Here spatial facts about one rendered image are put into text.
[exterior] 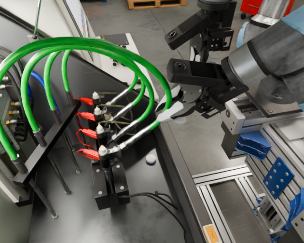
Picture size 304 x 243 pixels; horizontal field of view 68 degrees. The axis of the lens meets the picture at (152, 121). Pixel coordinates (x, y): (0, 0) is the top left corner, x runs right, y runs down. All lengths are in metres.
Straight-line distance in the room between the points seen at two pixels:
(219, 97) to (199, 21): 0.18
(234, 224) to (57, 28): 1.36
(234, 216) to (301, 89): 1.20
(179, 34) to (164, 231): 0.59
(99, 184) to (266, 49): 0.56
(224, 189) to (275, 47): 1.30
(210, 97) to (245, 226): 1.19
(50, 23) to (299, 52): 0.65
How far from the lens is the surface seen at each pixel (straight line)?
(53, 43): 0.43
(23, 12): 0.80
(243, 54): 0.46
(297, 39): 0.45
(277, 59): 0.45
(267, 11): 0.95
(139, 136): 0.58
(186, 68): 0.45
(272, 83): 0.97
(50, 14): 0.79
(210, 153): 2.08
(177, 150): 0.83
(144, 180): 0.89
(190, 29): 0.58
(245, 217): 1.61
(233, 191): 1.66
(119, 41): 1.46
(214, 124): 2.34
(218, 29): 0.62
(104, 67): 1.22
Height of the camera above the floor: 1.59
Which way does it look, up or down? 44 degrees down
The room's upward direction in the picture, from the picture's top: straight up
